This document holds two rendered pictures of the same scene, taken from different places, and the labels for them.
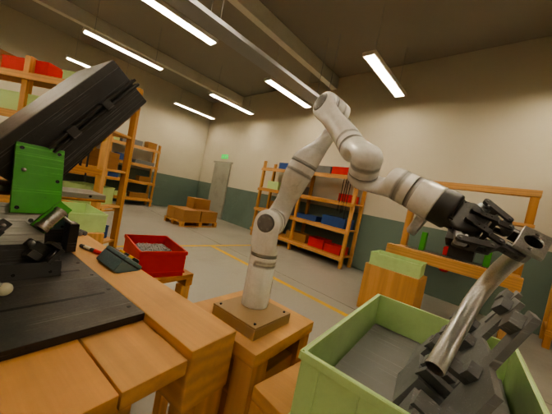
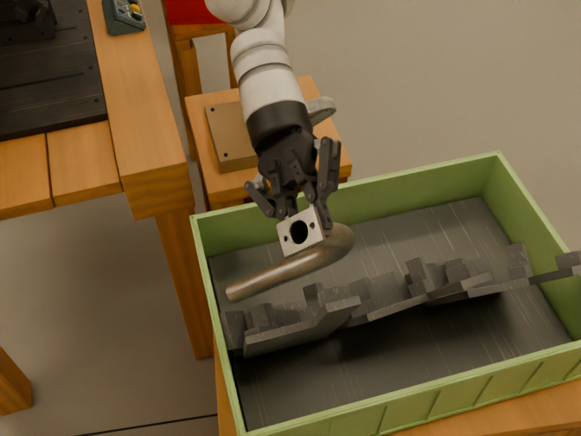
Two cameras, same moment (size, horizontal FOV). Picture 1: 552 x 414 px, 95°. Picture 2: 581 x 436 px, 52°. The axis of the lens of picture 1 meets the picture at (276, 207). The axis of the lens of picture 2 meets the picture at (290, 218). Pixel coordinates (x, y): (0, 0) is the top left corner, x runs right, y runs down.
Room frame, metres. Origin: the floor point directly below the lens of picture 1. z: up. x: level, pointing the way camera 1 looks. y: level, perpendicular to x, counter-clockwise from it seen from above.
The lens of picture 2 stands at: (0.10, -0.66, 1.80)
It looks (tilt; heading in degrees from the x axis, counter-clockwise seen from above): 52 degrees down; 38
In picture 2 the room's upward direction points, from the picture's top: straight up
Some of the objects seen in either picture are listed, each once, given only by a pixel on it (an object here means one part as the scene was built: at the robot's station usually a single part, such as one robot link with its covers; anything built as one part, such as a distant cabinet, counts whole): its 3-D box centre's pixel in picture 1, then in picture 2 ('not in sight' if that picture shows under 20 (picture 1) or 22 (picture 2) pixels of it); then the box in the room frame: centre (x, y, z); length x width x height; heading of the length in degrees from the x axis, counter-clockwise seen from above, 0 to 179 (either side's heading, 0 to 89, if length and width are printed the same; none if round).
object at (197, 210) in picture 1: (193, 211); not in sight; (7.18, 2.29, 0.37); 1.20 x 0.80 x 0.74; 145
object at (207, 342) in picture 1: (89, 269); (114, 5); (1.01, 0.69, 0.82); 1.50 x 0.14 x 0.15; 56
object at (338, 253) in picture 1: (301, 207); not in sight; (6.52, -0.66, 1.10); 3.01 x 0.55 x 2.20; 47
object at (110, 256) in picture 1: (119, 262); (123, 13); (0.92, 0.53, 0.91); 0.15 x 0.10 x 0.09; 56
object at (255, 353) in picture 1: (250, 319); (264, 135); (0.86, 0.01, 0.83); 0.32 x 0.32 x 0.04; 53
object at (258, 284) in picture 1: (259, 279); not in sight; (0.86, 0.01, 0.97); 0.09 x 0.09 x 0.17; 59
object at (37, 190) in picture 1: (35, 178); not in sight; (0.79, 0.76, 1.17); 0.13 x 0.12 x 0.20; 56
